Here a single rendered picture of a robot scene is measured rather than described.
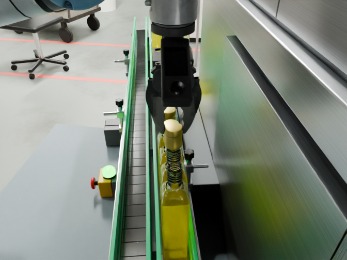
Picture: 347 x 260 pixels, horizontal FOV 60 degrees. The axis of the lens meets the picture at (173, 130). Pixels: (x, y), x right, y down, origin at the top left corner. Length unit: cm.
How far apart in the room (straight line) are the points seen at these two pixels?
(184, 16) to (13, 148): 237
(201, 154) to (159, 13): 61
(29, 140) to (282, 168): 250
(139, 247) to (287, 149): 49
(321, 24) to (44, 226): 91
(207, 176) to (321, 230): 62
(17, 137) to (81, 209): 185
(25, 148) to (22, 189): 151
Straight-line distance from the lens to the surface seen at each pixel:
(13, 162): 258
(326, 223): 32
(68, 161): 123
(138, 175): 93
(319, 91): 33
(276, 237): 44
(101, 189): 102
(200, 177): 92
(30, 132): 285
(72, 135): 136
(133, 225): 81
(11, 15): 38
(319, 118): 33
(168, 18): 47
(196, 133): 109
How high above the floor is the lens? 153
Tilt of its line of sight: 36 degrees down
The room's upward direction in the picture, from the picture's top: straight up
